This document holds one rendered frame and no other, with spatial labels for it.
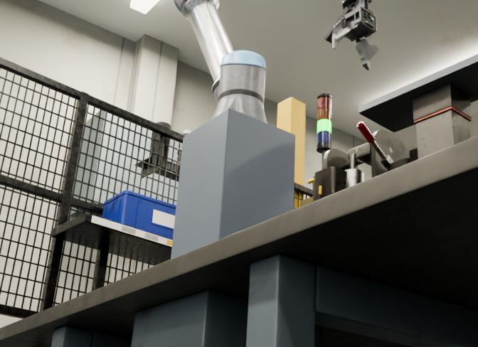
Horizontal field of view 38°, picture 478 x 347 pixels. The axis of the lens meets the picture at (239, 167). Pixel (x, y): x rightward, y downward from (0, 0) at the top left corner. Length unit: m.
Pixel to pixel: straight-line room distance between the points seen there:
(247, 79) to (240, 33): 3.47
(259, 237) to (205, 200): 0.47
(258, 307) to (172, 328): 0.35
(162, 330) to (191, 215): 0.27
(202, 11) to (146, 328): 0.93
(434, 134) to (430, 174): 0.71
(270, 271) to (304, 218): 0.14
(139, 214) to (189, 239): 0.71
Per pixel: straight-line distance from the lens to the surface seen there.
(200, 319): 1.34
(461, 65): 1.55
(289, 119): 3.23
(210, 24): 1.99
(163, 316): 1.47
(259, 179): 1.56
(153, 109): 5.04
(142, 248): 2.28
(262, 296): 1.11
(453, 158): 0.84
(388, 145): 1.84
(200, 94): 5.52
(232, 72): 1.72
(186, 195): 1.62
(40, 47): 5.01
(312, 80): 5.68
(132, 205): 2.24
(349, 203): 0.94
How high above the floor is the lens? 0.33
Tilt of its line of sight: 25 degrees up
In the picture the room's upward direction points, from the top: 4 degrees clockwise
